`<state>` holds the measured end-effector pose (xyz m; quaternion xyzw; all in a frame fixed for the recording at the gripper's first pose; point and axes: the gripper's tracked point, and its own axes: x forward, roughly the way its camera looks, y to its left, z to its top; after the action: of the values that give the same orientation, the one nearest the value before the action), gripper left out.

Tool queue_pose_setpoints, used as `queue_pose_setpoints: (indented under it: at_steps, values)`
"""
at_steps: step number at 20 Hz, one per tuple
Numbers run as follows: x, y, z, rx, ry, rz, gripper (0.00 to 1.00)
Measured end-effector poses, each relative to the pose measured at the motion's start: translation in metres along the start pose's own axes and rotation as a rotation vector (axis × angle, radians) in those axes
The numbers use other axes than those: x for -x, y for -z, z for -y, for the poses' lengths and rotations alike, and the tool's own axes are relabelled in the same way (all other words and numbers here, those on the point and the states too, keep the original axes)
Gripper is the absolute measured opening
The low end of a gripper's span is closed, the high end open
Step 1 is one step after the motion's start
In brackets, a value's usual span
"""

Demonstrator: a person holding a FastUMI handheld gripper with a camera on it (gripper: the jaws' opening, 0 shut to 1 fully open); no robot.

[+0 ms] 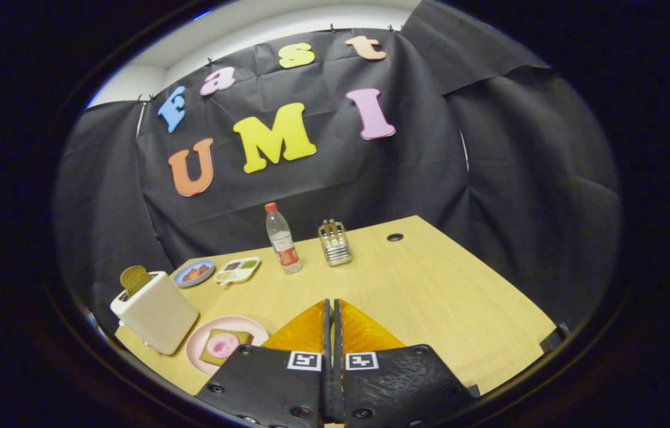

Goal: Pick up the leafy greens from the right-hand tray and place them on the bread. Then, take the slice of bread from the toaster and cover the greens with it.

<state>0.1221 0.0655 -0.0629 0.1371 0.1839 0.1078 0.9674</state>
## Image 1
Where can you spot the white divided condiment tray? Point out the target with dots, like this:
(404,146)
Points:
(241,277)

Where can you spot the white toaster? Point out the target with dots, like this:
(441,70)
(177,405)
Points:
(159,315)

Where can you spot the blue plate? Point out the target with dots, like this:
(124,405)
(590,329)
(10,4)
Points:
(192,284)

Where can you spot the red meat pieces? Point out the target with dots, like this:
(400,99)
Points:
(195,273)

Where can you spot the brown bread slice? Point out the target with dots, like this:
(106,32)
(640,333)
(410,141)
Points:
(134,278)

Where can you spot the pink ham slice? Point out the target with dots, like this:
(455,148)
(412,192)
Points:
(223,346)

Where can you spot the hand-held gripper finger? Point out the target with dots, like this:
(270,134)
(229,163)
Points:
(337,339)
(327,339)

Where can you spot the black backdrop cloth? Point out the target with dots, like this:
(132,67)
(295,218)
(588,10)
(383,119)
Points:
(370,178)

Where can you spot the toasted bread slice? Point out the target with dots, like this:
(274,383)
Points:
(244,337)

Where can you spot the pink round plate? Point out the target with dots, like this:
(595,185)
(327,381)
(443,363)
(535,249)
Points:
(251,325)

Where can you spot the clear plastic bottle red cap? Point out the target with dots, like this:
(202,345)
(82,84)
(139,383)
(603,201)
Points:
(284,244)

